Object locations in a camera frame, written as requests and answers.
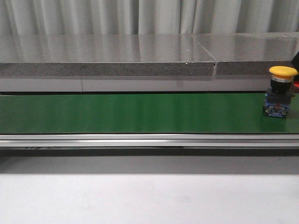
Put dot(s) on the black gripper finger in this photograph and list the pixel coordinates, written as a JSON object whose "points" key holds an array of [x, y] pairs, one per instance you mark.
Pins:
{"points": [[295, 61]]}

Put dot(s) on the yellow push button back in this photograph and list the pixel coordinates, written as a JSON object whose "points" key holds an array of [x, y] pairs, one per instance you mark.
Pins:
{"points": [[278, 97]]}

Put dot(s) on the red box at right edge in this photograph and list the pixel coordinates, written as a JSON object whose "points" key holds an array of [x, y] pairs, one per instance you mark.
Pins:
{"points": [[295, 87]]}

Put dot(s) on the right grey stone slab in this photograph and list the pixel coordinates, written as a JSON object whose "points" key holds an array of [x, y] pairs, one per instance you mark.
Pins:
{"points": [[249, 54]]}

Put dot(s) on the green conveyor belt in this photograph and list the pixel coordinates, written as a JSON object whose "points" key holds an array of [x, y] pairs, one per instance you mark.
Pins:
{"points": [[142, 113]]}

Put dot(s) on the grey stone countertop slab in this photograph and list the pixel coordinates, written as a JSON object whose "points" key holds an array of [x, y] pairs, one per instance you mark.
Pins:
{"points": [[103, 56]]}

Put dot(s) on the grey pleated curtain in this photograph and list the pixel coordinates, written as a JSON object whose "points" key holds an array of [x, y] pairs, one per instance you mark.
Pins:
{"points": [[49, 17]]}

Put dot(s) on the white cabinet front panel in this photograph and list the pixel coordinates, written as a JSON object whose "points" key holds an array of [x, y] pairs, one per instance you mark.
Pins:
{"points": [[128, 84]]}

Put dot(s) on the aluminium conveyor side rail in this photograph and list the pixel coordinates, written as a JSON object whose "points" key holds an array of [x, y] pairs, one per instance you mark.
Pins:
{"points": [[153, 140]]}

